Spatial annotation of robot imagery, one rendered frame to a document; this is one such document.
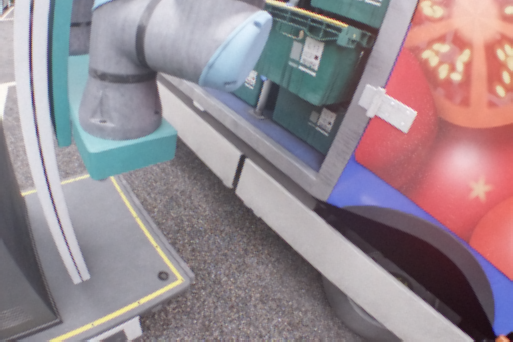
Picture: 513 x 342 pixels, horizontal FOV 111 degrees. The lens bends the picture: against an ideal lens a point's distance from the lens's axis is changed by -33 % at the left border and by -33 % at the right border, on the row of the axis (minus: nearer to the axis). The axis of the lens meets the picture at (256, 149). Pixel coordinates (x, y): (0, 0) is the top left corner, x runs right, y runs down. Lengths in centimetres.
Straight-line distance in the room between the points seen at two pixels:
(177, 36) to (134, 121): 15
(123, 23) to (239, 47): 16
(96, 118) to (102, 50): 10
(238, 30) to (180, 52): 7
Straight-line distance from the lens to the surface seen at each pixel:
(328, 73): 76
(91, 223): 108
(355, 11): 105
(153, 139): 43
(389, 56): 80
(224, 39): 30
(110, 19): 38
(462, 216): 83
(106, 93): 41
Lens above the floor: 113
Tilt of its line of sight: 30 degrees down
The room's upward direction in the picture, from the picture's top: 18 degrees clockwise
